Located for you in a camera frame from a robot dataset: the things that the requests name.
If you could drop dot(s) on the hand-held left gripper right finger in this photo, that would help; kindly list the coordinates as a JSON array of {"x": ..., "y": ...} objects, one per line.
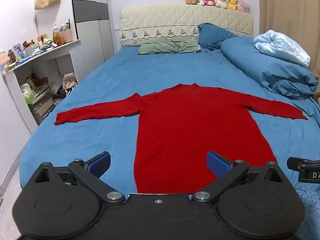
[{"x": 217, "y": 164}]

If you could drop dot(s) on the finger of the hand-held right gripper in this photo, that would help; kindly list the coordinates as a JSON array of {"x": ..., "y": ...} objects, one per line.
[{"x": 294, "y": 163}]

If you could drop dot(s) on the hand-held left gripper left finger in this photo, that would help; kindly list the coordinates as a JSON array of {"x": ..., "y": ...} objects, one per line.
[{"x": 101, "y": 163}]

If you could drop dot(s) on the red knit sweater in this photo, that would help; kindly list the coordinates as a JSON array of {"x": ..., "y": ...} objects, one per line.
[{"x": 190, "y": 125}]

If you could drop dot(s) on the blue fluffy rug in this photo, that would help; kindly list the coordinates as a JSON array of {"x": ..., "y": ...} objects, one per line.
[{"x": 308, "y": 205}]

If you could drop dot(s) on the blue bed sheet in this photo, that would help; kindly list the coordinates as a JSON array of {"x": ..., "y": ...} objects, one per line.
[{"x": 100, "y": 80}]

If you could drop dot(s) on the clear plastic storage drawer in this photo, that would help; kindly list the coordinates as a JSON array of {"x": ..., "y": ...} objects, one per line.
[{"x": 41, "y": 105}]

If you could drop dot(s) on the beige cloth bag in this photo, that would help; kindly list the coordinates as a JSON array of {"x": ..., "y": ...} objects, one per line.
[{"x": 70, "y": 81}]

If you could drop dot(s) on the green tissue pack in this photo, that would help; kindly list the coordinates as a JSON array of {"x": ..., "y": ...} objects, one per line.
[{"x": 28, "y": 95}]

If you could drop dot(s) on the blue rolled duvet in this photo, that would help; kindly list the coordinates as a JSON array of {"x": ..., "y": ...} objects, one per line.
[{"x": 265, "y": 65}]

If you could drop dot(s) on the light blue blanket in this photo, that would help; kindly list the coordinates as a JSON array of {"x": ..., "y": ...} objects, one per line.
[{"x": 282, "y": 46}]

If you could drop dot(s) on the white shelf unit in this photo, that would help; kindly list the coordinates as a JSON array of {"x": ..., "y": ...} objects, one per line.
[{"x": 53, "y": 55}]

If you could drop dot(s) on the green pillow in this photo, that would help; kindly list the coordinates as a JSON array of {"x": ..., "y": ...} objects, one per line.
[{"x": 170, "y": 46}]

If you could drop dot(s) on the blue pillow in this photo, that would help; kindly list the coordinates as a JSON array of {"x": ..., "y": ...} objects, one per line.
[{"x": 212, "y": 35}]

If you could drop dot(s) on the brown teddy bear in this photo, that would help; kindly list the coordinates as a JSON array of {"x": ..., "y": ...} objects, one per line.
[{"x": 58, "y": 39}]

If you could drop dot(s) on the wicker basket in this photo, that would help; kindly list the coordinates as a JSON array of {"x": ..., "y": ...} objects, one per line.
[{"x": 66, "y": 35}]

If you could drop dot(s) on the white and grey wardrobe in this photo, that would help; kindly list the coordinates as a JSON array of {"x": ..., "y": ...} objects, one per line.
[{"x": 92, "y": 25}]

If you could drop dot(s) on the blue picture card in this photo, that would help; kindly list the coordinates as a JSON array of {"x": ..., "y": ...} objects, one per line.
[{"x": 19, "y": 51}]

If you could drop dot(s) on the white pump bottle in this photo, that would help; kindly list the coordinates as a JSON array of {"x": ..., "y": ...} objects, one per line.
[{"x": 55, "y": 31}]

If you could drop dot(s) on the cream quilted headboard cover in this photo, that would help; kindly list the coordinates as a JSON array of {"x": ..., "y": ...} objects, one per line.
[{"x": 175, "y": 21}]

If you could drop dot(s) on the beige curtain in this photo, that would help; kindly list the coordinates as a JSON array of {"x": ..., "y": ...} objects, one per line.
[{"x": 287, "y": 10}]

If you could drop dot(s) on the row of plush toys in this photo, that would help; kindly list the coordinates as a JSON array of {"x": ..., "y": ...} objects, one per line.
[{"x": 216, "y": 1}]

